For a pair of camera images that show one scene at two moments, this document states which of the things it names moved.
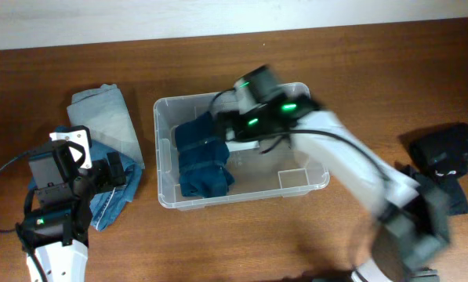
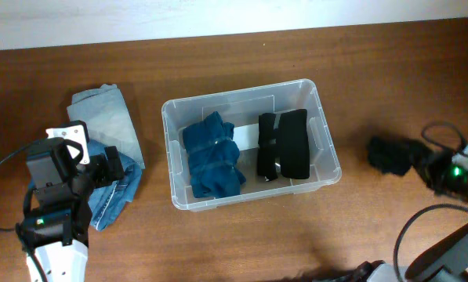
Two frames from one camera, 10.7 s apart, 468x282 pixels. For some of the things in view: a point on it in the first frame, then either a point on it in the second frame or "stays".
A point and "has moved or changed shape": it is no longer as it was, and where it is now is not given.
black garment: x=453 y=149 to x=288 y=144
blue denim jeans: x=107 y=204 stays
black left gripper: x=114 y=178 stays
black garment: x=453 y=193 has moved or changed shape
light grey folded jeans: x=104 y=113 stays
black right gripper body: x=255 y=121 to x=446 y=177
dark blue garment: x=204 y=157 has moved or changed shape
